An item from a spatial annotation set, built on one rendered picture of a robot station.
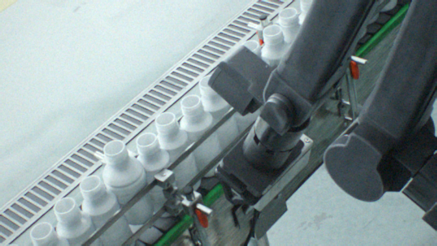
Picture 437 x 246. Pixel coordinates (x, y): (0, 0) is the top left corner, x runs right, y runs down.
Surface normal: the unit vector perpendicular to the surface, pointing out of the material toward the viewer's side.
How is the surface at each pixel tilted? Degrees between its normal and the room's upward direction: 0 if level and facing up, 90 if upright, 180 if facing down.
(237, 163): 32
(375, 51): 90
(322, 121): 90
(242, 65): 27
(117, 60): 0
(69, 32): 0
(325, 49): 91
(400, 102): 88
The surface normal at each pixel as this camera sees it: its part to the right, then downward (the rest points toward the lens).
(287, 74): -0.68, 0.55
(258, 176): 0.24, -0.49
